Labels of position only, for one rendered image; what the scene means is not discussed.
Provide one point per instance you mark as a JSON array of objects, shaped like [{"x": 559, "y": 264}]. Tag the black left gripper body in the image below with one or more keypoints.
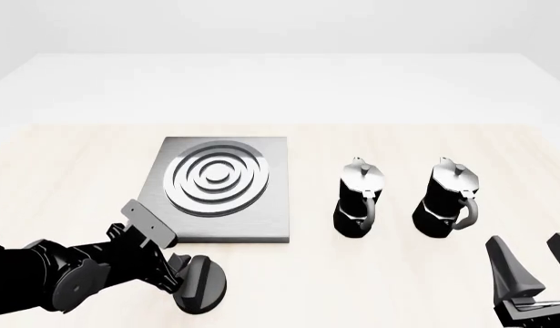
[{"x": 140, "y": 254}]

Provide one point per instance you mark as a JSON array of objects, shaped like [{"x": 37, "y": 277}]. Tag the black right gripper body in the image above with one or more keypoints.
[{"x": 534, "y": 314}]

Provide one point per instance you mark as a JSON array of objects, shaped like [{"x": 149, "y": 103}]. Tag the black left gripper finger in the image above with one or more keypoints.
[{"x": 179, "y": 262}]

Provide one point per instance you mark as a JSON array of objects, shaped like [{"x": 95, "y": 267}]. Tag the round black stove knob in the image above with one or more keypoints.
[{"x": 206, "y": 283}]

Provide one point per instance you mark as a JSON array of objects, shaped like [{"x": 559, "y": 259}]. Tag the flat grey stove plate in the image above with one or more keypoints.
[{"x": 266, "y": 218}]

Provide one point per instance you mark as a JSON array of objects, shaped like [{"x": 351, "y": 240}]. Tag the black moka pot silver lid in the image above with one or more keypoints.
[
  {"x": 436, "y": 218},
  {"x": 352, "y": 218}
]

